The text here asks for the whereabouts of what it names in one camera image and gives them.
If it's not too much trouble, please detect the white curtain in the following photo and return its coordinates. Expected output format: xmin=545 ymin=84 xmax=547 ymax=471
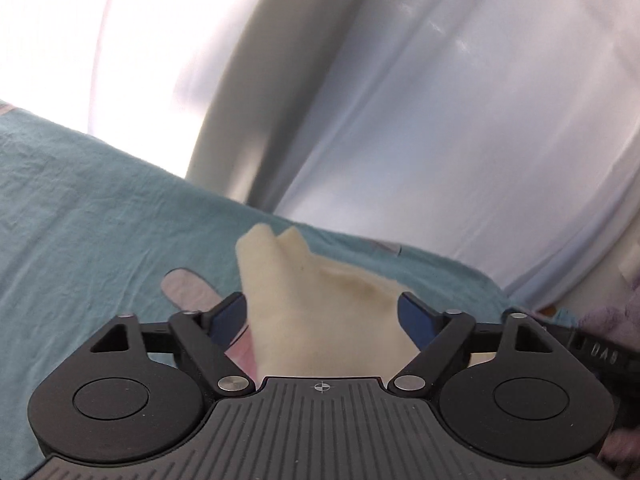
xmin=0 ymin=0 xmax=640 ymax=313

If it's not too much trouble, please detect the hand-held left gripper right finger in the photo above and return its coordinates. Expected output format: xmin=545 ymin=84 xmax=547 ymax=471
xmin=389 ymin=291 xmax=569 ymax=397

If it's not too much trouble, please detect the person's right hand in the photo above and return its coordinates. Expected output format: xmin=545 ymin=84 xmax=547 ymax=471
xmin=596 ymin=427 xmax=640 ymax=480

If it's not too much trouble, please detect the cream knit sweater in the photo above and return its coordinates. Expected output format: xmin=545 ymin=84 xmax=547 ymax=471
xmin=235 ymin=224 xmax=502 ymax=380

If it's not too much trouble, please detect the teal mushroom print bed sheet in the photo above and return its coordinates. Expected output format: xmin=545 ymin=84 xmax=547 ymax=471
xmin=0 ymin=101 xmax=583 ymax=467

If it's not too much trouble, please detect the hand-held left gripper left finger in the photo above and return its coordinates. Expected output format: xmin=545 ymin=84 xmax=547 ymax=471
xmin=89 ymin=291 xmax=257 ymax=397

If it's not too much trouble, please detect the purple cloth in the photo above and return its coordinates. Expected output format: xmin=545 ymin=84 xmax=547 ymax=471
xmin=575 ymin=267 xmax=640 ymax=356

